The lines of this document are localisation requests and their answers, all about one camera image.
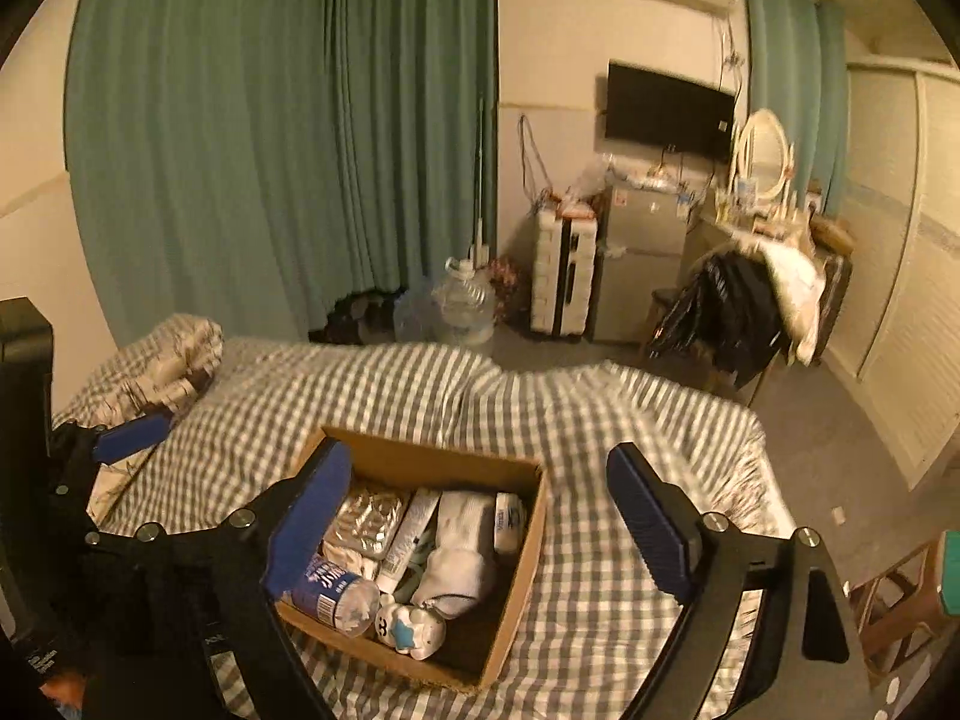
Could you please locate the brown cardboard box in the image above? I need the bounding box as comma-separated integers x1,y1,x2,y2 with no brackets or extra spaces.
277,427,548,692

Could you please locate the chair with clothes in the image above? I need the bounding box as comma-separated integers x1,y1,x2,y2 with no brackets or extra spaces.
641,236,827,390

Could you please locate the cream lace cloth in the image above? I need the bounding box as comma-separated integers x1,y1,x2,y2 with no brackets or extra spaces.
493,493,527,559

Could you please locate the person's left hand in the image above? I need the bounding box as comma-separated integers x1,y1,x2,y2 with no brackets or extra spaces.
41,670,86,718

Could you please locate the grey checked bed quilt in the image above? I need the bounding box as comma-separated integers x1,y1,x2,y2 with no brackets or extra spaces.
101,337,794,718

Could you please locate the floral white pillow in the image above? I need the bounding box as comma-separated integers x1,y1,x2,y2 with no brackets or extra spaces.
53,314,224,525

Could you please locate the white oval vanity mirror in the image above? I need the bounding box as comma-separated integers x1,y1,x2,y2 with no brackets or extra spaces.
727,107,794,215

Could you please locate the green curtain left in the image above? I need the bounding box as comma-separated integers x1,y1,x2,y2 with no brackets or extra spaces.
64,0,498,343

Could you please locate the white printed tube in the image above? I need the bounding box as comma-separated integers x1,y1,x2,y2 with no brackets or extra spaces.
376,488,441,593

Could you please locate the green curtain right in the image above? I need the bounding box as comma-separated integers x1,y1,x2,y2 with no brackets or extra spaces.
743,0,850,215

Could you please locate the white louvred wardrobe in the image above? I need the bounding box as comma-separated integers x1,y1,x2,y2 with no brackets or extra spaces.
827,55,958,488

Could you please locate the clear plastic water bottle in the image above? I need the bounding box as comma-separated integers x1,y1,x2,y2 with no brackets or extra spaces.
286,554,381,639

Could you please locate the large clear water jug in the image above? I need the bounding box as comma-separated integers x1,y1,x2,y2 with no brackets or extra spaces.
431,257,496,349

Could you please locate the black wall television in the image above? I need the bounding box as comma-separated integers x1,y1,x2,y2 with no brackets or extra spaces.
604,62,736,163

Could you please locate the green curtain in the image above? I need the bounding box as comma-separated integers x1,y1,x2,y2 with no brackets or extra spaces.
743,0,850,215
64,0,498,343

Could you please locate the silver mini fridge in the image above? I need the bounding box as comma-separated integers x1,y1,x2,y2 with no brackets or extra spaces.
587,185,686,344

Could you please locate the white suitcase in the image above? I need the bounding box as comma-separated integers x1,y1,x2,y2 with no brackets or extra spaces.
530,210,597,337

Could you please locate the white plush star toy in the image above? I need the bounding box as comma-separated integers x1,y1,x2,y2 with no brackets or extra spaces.
374,600,446,661

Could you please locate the wooden stool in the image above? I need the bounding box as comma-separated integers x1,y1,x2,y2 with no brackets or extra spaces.
848,530,958,686

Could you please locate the white sock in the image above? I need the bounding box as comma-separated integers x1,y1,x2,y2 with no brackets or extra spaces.
412,491,496,621

